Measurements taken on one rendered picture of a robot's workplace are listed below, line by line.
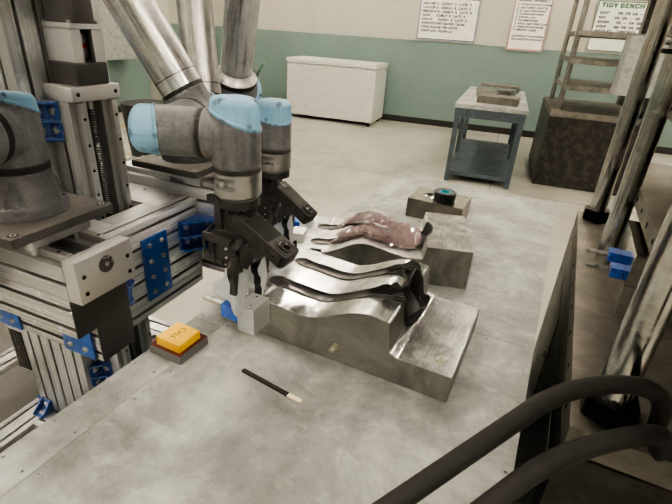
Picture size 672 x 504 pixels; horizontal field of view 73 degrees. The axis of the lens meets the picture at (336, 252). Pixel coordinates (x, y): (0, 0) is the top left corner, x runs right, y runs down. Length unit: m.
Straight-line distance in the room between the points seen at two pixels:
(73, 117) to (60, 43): 0.15
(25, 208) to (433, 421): 0.85
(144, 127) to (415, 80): 7.61
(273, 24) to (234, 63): 7.73
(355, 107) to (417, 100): 1.20
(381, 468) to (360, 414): 0.11
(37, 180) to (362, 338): 0.69
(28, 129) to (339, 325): 0.67
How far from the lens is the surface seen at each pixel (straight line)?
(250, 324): 0.82
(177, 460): 0.80
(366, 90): 7.54
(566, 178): 5.50
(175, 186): 1.40
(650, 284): 0.87
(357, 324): 0.87
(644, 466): 1.02
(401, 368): 0.88
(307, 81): 7.86
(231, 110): 0.69
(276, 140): 1.01
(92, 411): 0.91
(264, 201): 1.06
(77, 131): 1.23
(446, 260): 1.22
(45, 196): 1.04
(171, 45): 0.86
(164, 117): 0.73
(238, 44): 1.28
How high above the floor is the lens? 1.40
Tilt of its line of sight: 26 degrees down
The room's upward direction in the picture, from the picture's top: 4 degrees clockwise
